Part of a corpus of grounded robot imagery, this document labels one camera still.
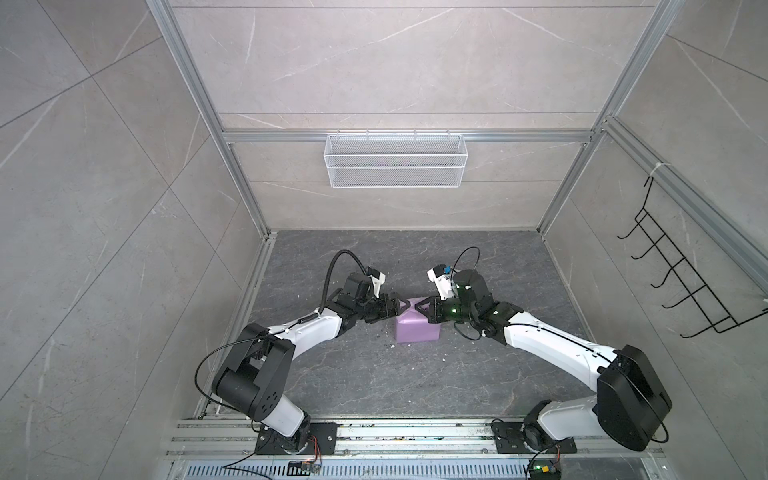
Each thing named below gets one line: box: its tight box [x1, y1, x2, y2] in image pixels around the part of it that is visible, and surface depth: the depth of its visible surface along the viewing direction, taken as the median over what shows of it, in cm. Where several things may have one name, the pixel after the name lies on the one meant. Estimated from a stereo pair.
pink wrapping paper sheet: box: [395, 296, 441, 343], surface depth 87 cm
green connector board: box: [529, 458, 561, 480], surface depth 72 cm
